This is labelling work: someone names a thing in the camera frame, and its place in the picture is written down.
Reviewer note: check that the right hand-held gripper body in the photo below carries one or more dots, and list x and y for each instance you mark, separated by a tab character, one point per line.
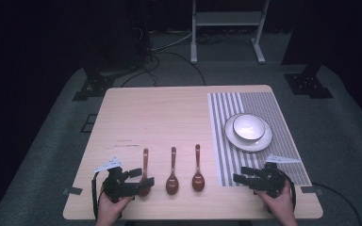
268	182

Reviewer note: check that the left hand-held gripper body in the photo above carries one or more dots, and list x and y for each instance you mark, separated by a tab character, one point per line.
119	186

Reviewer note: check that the brown wooden spoon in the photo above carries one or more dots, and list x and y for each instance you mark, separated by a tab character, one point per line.
172	185
198	182
145	160

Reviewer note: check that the person's left hand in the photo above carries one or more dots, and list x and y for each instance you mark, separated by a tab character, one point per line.
110	208

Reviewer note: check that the person's right hand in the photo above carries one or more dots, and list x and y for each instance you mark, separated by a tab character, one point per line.
279	205

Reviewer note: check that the white plate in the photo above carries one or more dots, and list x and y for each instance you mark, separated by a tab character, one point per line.
248	146

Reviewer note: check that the grey tape piece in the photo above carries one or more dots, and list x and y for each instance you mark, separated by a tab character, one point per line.
311	189
72	190

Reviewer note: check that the white bowl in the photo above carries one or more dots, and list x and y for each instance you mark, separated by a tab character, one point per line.
249	127

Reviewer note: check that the grey striped placemat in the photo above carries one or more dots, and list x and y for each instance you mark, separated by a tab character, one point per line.
279	106

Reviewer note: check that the black stand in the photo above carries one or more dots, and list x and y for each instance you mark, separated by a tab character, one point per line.
308	83
97	83

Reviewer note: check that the white metal stand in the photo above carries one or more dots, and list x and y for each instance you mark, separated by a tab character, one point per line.
227	18

